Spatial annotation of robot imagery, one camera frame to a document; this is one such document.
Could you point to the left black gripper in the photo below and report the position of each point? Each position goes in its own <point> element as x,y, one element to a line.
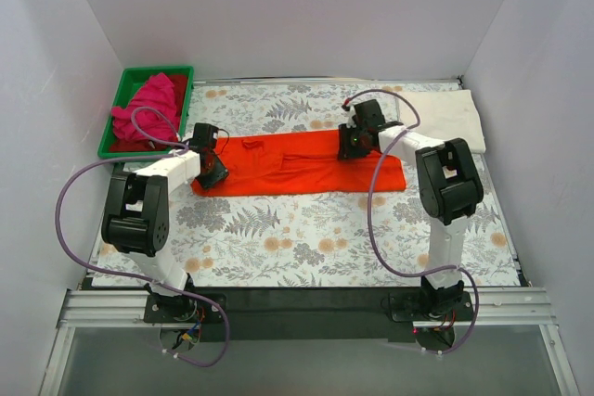
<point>212,172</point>

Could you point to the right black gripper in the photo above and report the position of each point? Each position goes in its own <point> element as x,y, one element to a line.
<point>349,148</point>

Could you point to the orange t shirt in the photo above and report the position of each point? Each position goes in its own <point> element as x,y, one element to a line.
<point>289,164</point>

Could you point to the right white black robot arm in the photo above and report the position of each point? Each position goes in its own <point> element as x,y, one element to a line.
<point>449,188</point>

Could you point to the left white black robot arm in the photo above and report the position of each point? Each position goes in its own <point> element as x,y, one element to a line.
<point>136,218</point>

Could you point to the floral patterned table mat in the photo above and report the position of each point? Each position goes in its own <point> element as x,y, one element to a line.
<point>297,241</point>

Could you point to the magenta t shirt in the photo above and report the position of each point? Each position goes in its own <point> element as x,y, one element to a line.
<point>155,108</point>

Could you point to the folded cream t shirt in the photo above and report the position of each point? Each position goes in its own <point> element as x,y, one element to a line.
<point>447,115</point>

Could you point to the green plastic bin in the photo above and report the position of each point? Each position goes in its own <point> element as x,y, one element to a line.
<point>132,79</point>

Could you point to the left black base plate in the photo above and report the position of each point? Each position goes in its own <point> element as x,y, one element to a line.
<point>179,309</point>

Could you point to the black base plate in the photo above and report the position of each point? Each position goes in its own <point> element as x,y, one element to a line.
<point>411,305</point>
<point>179,309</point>

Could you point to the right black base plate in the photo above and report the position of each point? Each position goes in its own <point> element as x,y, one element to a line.
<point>411,305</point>

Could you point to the aluminium frame rail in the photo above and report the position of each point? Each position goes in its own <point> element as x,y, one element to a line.
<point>492,306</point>

